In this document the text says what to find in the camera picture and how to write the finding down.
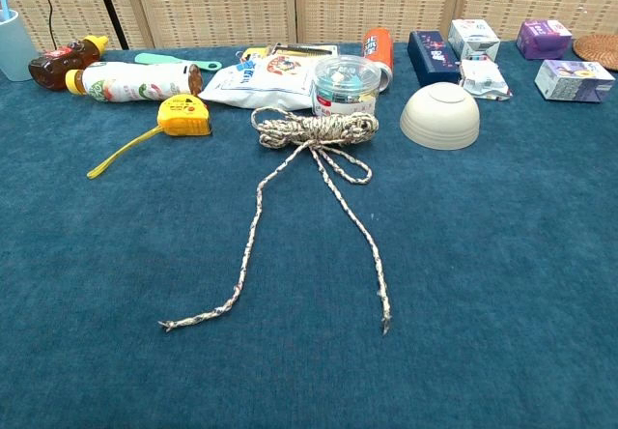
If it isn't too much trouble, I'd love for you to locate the white-label drink bottle yellow cap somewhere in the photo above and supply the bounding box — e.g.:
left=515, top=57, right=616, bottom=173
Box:
left=65, top=60, right=204, bottom=104

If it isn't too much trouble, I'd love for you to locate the white milk carton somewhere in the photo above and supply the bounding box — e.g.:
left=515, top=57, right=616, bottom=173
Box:
left=447, top=18, right=502, bottom=62

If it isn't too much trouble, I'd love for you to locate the clear plastic jar of clips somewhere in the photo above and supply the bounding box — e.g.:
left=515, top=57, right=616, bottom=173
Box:
left=311, top=54, right=382, bottom=119

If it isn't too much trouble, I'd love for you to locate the round woven rattan coaster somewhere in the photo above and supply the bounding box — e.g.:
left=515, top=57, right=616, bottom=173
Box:
left=572, top=34, right=618, bottom=72

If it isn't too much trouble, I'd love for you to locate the white crumpled packet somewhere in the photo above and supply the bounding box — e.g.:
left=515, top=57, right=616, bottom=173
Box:
left=457, top=58, right=514, bottom=101

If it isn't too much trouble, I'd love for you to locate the beige upturned bowl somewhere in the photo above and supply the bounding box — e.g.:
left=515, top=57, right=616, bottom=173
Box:
left=399, top=81, right=482, bottom=152

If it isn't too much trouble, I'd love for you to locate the purple and white fruit carton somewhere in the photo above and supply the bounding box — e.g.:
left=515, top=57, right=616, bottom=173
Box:
left=534, top=59, right=617, bottom=103

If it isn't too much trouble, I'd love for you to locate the mint green brush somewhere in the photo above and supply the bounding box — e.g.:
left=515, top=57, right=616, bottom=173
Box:
left=133, top=51, right=223, bottom=72

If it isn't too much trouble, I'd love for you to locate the white snack bag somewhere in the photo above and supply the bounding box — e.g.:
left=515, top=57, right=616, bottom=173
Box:
left=197, top=54, right=323, bottom=111

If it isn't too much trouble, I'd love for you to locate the small purple carton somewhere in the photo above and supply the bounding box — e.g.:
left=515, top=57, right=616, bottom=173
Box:
left=515, top=18, right=574, bottom=61

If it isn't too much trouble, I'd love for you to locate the woven bamboo folding screen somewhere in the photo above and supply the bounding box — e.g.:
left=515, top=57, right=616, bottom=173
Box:
left=0, top=0, right=618, bottom=53

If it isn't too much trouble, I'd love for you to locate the yellow tape measure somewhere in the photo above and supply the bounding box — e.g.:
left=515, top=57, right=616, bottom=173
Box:
left=86, top=94, right=213, bottom=181

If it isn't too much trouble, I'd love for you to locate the dark blue long box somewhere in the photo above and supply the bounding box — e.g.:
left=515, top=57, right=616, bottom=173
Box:
left=407, top=29, right=463, bottom=88

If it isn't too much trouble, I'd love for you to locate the black tripod pole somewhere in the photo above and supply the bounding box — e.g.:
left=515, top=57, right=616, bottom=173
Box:
left=89, top=0, right=130, bottom=51

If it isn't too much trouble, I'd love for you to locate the orange drink can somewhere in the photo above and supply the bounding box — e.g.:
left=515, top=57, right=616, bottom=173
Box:
left=361, top=26, right=395, bottom=93

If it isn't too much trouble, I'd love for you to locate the beige speckled braided rope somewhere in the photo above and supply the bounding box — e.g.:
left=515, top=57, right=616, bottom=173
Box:
left=157, top=106, right=392, bottom=336

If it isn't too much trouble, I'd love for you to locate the light blue plastic mug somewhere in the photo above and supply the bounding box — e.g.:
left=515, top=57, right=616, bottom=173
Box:
left=0, top=8, right=39, bottom=82

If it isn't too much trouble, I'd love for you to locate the dark blue table cloth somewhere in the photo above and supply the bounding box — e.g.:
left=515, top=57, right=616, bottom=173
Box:
left=0, top=42, right=618, bottom=429

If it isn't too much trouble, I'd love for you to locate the brown honey bottle yellow cap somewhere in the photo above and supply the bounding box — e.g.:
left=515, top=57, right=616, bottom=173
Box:
left=27, top=35, right=110, bottom=92

